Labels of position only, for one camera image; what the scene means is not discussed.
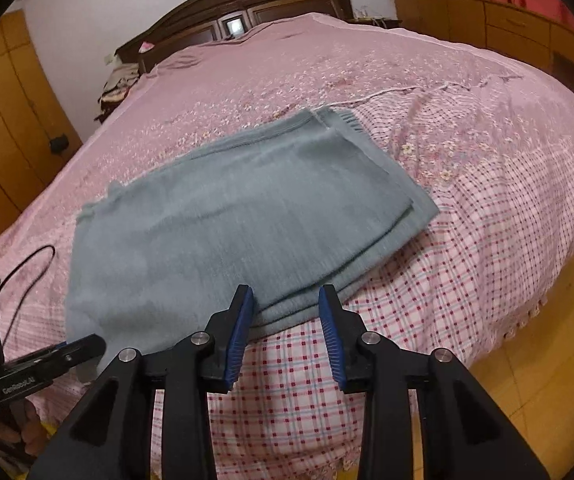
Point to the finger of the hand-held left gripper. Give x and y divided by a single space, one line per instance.
79 350

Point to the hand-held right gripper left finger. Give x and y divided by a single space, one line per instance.
239 340

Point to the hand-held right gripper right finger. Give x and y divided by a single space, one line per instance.
331 340

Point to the grey pants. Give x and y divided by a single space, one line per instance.
242 200

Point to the person's left hand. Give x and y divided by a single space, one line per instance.
32 430

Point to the black round device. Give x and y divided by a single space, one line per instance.
59 144

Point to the wooden wardrobe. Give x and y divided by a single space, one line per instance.
2 110

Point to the dark wooden nightstand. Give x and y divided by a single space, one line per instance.
102 112

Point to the bed with pink floral bedspread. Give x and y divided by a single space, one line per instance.
467 135

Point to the pile of clothes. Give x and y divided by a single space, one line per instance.
119 82

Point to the small pink cloth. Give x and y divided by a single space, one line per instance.
146 47

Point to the dark wooden headboard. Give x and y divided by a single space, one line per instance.
292 0

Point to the wooden cabinet with drawers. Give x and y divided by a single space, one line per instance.
467 20

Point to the white wall socket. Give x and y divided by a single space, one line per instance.
109 60

